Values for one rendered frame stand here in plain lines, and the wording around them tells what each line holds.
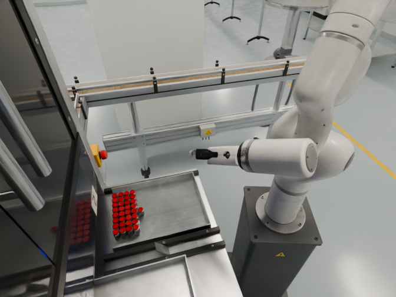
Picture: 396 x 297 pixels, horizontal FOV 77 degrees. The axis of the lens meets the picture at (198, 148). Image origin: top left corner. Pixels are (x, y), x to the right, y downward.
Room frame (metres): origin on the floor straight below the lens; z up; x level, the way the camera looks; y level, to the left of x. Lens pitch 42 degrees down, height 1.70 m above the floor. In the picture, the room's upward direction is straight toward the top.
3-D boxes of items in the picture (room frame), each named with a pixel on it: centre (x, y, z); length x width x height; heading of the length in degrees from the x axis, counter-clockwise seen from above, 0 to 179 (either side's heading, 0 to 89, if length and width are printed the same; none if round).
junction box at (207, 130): (1.53, -0.07, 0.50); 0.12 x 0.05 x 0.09; 105
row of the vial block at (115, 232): (0.51, 0.30, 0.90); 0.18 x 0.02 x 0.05; 15
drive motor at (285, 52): (1.99, -0.73, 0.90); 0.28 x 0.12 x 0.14; 15
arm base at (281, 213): (0.55, -0.32, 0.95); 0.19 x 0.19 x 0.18
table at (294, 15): (3.96, -1.40, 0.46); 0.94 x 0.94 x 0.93
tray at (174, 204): (0.55, 0.15, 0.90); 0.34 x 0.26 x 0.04; 105
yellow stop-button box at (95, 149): (0.73, 0.44, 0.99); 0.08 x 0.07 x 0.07; 105
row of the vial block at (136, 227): (0.53, 0.24, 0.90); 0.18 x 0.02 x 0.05; 15
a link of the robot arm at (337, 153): (0.53, -0.35, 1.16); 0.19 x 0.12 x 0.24; 47
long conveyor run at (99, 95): (1.56, 0.07, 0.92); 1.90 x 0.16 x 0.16; 105
